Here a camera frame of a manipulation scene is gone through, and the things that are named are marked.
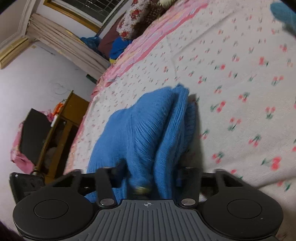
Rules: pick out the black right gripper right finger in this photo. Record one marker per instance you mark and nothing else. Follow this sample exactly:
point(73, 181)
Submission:
point(228, 206)

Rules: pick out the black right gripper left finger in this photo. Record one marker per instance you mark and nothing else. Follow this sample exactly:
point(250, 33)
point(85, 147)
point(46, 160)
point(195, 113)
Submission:
point(68, 205)

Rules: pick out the blue knit sweater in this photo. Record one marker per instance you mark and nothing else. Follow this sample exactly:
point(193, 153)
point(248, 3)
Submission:
point(150, 136)

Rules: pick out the wooden tv cabinet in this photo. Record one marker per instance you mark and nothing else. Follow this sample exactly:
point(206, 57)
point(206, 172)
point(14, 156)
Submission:
point(55, 151)

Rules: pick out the black television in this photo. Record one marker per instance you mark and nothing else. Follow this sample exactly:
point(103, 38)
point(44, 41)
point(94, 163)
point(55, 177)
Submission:
point(35, 129)

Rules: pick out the orange object on cabinet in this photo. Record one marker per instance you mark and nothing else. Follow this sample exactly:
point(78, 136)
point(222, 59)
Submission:
point(57, 108)

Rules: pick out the left beige curtain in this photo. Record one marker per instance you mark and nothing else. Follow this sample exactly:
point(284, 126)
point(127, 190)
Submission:
point(67, 44)

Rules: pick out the cherry print bed sheet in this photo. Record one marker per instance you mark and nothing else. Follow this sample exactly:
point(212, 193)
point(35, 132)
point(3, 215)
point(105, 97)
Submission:
point(242, 76)

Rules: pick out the blue plastic bag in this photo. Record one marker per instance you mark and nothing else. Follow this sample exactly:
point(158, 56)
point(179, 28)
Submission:
point(92, 42)

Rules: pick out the blue yellow garment by pillow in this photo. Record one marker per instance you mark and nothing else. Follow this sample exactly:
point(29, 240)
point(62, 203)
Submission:
point(118, 47)

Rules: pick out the maroon bed cover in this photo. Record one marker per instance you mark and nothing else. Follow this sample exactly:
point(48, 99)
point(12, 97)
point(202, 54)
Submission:
point(105, 44)

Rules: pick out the window with grille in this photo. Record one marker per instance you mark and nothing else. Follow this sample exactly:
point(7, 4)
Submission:
point(94, 15)

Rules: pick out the teal folded garment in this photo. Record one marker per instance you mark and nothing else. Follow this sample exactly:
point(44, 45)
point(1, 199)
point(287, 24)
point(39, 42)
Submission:
point(284, 14)

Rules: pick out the pink striped blanket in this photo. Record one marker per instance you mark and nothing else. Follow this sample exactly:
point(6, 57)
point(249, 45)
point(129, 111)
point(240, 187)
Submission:
point(154, 60)

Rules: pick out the red floral pillow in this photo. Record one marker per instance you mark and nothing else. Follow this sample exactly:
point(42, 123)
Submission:
point(138, 17)

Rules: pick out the pale yellow pillow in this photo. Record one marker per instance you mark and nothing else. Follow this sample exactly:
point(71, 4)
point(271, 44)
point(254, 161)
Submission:
point(166, 3)

